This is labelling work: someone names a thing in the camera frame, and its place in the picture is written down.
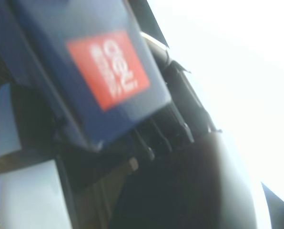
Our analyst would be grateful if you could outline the blue box with red label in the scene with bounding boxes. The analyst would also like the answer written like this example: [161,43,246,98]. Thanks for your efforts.
[0,0,172,153]

